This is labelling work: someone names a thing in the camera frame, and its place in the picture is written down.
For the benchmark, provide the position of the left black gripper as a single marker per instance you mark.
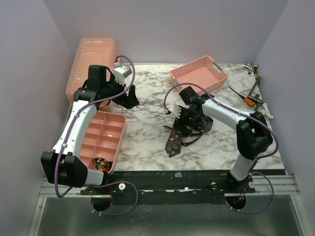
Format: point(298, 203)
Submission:
point(132, 100)

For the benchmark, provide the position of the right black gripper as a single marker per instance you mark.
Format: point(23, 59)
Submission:
point(182, 119)

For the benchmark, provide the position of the dark floral necktie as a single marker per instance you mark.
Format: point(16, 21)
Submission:
point(179, 138)

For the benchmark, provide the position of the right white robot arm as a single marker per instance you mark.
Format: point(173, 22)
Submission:
point(253, 134)

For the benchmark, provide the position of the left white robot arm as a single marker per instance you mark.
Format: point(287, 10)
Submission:
point(62, 165)

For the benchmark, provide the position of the pink perforated basket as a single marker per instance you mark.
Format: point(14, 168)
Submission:
point(204, 72)

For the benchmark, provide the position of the pink divided organizer tray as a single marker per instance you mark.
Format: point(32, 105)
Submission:
point(103, 138)

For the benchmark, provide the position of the grey metal clamp tool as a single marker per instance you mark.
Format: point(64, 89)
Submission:
point(259, 103)

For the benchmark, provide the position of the rolled floral tie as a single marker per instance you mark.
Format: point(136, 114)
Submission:
point(102, 164)

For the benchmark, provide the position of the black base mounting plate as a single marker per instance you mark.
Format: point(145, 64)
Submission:
point(169, 187)

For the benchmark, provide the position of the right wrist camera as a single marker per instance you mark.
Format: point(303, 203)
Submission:
point(173, 108)

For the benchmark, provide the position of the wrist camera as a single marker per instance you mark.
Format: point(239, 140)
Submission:
point(173, 108)
point(121, 73)

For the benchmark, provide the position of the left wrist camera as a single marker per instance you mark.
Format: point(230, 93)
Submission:
point(121, 73)

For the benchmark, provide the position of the aluminium rail frame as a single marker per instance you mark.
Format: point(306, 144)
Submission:
point(283, 185)

